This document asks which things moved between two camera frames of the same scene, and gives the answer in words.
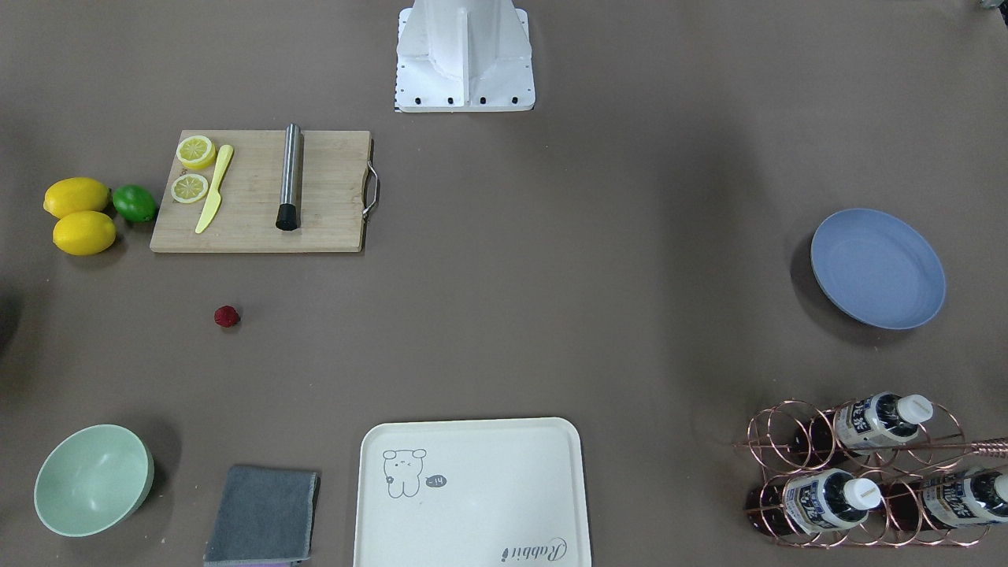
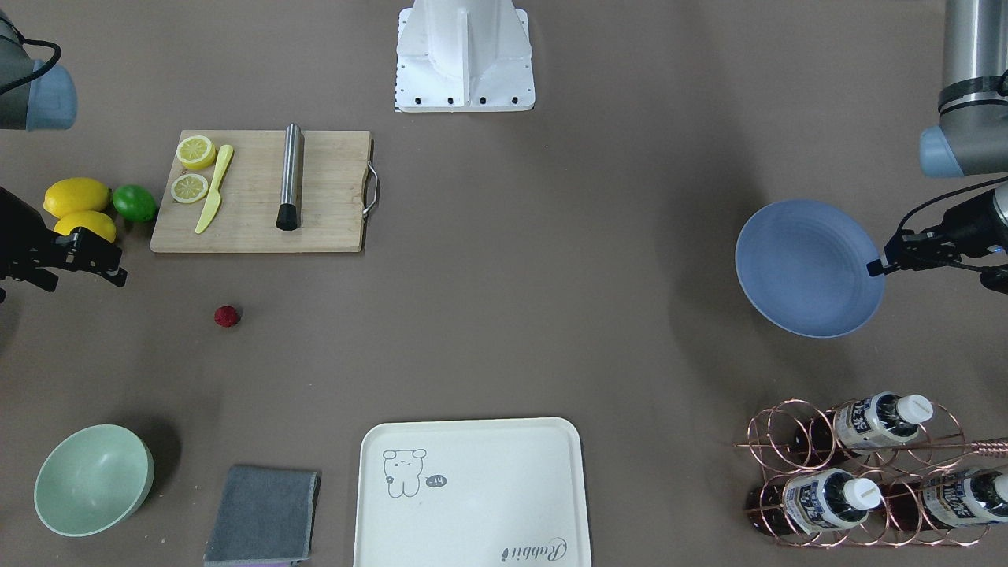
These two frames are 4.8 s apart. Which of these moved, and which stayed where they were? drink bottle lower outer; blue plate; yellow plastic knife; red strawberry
Moved: blue plate
Stayed: yellow plastic knife; drink bottle lower outer; red strawberry
